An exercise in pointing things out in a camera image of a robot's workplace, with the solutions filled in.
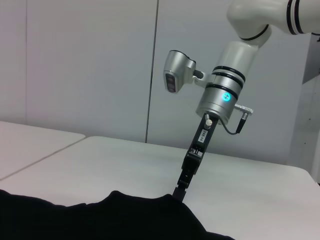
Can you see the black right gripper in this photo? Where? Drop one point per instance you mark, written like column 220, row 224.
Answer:
column 203, row 140

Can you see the black shirt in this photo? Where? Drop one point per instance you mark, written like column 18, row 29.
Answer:
column 100, row 220

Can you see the white and silver right robot arm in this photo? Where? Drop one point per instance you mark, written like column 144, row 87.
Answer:
column 235, row 57

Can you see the silver right camera mount bracket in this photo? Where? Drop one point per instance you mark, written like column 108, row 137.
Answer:
column 202, row 78

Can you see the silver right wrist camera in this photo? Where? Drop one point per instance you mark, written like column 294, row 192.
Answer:
column 175, row 70

